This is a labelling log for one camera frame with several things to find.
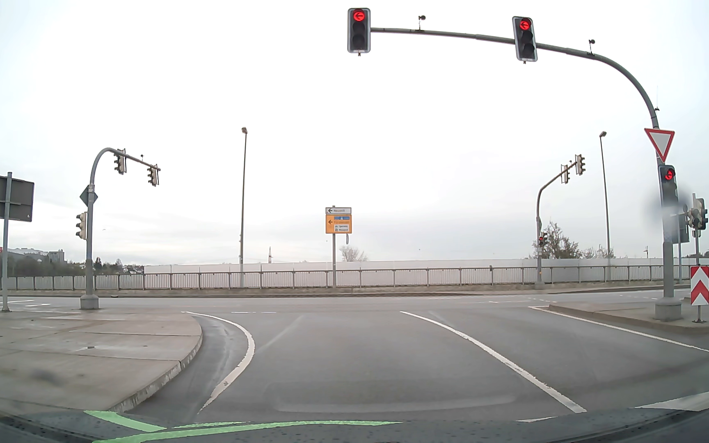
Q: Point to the pavement along railing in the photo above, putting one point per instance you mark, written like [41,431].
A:
[330,291]

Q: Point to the yellow direction sign on post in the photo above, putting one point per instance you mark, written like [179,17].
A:
[338,223]

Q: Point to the traffic light on short post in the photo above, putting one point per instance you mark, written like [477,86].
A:
[697,215]

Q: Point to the kerbed traffic island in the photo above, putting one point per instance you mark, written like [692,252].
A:
[644,312]

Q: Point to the lamp post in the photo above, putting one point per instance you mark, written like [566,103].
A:
[242,209]
[605,203]

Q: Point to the concrete traffic island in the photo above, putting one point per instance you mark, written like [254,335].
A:
[65,357]

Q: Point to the red white chevron sign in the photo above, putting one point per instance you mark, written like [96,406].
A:
[700,285]

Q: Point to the row of trees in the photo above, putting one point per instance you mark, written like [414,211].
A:
[28,267]

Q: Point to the white long wall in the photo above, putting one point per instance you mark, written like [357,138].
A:
[354,266]

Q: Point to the traffic light on thin mast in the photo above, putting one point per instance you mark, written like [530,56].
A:
[538,246]

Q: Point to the building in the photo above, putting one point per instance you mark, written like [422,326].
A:
[16,252]

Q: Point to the grey asphalt road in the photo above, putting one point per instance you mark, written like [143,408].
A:
[354,357]

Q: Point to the road markings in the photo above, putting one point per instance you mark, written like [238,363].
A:
[502,360]

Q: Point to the bare tree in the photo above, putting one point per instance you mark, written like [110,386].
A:
[352,253]
[557,246]

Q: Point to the grey back of road sign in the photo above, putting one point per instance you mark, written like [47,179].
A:
[5,197]

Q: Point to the grey metal railing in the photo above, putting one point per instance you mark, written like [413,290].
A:
[305,279]

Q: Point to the traffic light on curved mast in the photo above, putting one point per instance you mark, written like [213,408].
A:
[667,258]

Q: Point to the traffic light on grey mast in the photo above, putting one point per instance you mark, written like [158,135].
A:
[89,246]

